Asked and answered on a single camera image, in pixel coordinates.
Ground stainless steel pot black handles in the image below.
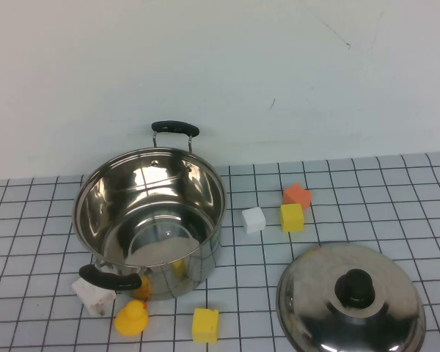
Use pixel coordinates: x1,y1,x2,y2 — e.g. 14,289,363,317
72,120,228,301

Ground white foam cube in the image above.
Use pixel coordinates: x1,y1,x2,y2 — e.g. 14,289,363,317
241,206,267,235

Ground white charger plug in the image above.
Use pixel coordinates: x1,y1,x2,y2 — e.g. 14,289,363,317
71,277,117,317

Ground white black-grid table mat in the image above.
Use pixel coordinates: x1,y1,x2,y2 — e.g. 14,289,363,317
0,150,440,352

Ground yellow rubber duck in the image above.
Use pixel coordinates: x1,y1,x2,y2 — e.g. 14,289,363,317
114,298,150,337

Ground orange foam cube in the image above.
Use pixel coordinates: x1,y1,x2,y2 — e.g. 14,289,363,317
282,182,313,212

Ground yellow foam cube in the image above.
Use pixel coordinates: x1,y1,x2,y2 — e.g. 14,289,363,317
191,307,220,344
279,203,305,233

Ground stainless steel lid black knob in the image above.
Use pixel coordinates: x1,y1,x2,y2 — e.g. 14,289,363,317
276,242,426,352

